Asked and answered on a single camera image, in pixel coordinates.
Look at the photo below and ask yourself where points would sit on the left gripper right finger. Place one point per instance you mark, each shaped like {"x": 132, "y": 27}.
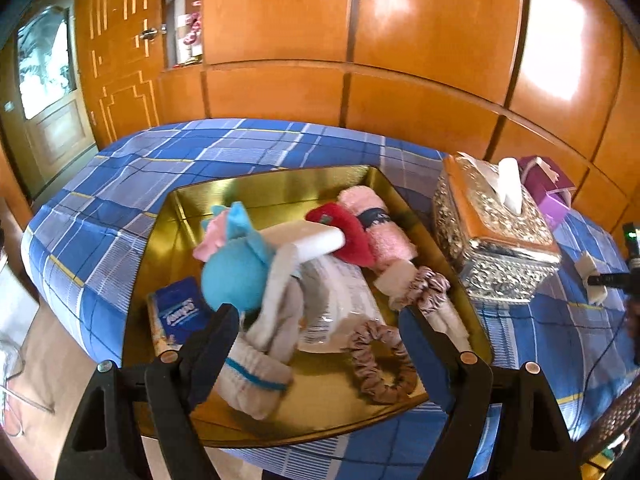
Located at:
{"x": 434, "y": 356}

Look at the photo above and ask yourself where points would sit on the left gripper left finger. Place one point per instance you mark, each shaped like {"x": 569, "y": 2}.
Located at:
{"x": 204, "y": 353}

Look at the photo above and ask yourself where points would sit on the blue tissue packet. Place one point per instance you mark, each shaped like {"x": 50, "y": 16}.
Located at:
{"x": 176, "y": 311}

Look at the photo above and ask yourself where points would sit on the white sock blue stripe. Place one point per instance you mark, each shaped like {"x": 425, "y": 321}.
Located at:
{"x": 256, "y": 374}

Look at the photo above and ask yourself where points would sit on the pink satin scrunchie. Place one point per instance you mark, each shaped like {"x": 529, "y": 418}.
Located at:
{"x": 406, "y": 285}

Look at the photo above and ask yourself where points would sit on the brown scrunchie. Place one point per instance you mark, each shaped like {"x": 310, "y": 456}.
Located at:
{"x": 382, "y": 367}

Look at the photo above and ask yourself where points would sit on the turquoise plush toy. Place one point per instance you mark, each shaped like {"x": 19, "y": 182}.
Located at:
{"x": 236, "y": 259}

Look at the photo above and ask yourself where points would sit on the pink towel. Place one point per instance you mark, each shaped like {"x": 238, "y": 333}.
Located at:
{"x": 387, "y": 241}

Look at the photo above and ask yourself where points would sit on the clear plastic packet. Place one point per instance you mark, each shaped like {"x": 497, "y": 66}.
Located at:
{"x": 337, "y": 299}

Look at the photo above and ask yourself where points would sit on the red plush heart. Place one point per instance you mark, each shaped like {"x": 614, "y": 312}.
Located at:
{"x": 356, "y": 249}

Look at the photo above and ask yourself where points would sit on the purple tissue box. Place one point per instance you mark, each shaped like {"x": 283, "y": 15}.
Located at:
{"x": 550, "y": 188}

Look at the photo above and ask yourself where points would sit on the gold metal tray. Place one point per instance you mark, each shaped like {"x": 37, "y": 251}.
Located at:
{"x": 323, "y": 400}

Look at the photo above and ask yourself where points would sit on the wicker chair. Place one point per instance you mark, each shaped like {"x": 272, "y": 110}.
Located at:
{"x": 618, "y": 417}

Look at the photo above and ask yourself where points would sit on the ornate metal tissue box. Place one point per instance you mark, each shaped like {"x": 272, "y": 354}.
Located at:
{"x": 500, "y": 256}

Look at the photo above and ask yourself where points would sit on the wooden wardrobe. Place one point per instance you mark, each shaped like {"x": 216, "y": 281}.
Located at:
{"x": 493, "y": 78}

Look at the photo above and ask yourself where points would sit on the wooden door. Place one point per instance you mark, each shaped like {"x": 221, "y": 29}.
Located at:
{"x": 120, "y": 55}

